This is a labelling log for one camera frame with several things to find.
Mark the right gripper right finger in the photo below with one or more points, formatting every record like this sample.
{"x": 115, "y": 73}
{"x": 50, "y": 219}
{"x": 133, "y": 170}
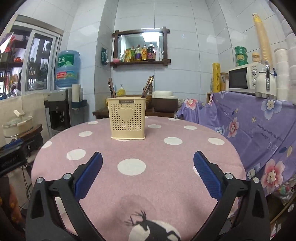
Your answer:
{"x": 252, "y": 219}

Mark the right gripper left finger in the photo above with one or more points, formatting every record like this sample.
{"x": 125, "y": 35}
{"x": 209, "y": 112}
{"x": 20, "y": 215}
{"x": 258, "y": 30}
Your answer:
{"x": 44, "y": 222}

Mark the black chopstick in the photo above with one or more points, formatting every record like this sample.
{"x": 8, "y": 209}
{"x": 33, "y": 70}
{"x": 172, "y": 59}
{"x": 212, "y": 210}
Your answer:
{"x": 111, "y": 90}

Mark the brown wooden chopstick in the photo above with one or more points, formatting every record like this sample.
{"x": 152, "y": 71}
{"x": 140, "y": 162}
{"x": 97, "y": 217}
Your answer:
{"x": 151, "y": 83}
{"x": 146, "y": 88}
{"x": 114, "y": 92}

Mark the white cooking pot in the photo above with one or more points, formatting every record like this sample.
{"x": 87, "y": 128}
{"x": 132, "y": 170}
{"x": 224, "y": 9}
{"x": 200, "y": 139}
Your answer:
{"x": 18, "y": 125}

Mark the water dispenser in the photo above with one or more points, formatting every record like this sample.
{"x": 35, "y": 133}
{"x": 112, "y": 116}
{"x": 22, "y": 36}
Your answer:
{"x": 61, "y": 112}

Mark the window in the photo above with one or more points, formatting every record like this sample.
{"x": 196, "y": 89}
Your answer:
{"x": 39, "y": 62}

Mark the purple floral cloth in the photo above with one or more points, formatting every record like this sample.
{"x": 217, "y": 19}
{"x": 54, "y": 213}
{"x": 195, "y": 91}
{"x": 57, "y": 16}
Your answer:
{"x": 261, "y": 130}

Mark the paper towel roll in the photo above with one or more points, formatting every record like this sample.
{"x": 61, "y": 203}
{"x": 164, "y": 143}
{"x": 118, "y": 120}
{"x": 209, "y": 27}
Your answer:
{"x": 75, "y": 93}

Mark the pink polka dot tablecloth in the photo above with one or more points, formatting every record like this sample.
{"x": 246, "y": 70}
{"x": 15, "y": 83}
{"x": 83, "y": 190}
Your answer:
{"x": 152, "y": 179}

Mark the blue water jug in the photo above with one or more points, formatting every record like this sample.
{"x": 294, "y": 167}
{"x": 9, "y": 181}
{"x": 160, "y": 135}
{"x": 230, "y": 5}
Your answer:
{"x": 67, "y": 69}

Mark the beige plastic utensil holder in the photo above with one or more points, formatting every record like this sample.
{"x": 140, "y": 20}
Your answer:
{"x": 127, "y": 117}

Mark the yellow soap bottle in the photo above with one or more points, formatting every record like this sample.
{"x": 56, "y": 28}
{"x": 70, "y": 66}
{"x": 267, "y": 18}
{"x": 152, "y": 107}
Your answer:
{"x": 121, "y": 91}

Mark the white microwave oven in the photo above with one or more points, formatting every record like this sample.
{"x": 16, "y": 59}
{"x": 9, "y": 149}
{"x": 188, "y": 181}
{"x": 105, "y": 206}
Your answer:
{"x": 242, "y": 78}

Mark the white brown rice cooker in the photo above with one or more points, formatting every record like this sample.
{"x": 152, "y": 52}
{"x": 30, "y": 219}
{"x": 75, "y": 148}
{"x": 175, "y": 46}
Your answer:
{"x": 164, "y": 101}

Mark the woven basin sink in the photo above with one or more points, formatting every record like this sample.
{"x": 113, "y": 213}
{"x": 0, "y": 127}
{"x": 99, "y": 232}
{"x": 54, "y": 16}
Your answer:
{"x": 148, "y": 102}

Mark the yellow roll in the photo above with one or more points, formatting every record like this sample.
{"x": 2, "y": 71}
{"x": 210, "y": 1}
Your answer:
{"x": 216, "y": 83}

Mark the green stacked containers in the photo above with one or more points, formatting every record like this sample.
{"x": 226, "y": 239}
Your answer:
{"x": 241, "y": 55}

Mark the stack of paper cups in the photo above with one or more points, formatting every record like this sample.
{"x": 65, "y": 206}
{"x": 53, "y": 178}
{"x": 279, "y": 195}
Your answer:
{"x": 283, "y": 73}

